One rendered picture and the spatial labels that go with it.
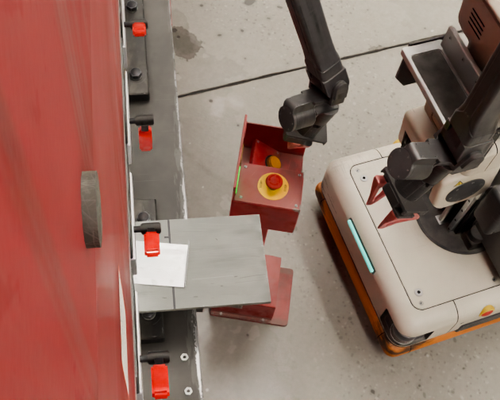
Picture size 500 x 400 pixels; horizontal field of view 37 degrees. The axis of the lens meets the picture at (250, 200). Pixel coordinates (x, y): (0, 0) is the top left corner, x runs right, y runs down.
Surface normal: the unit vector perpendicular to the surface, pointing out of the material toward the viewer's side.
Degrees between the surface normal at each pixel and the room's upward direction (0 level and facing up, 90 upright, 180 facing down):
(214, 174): 0
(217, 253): 0
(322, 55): 69
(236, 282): 0
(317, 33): 74
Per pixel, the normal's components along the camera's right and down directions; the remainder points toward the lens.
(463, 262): 0.09, -0.47
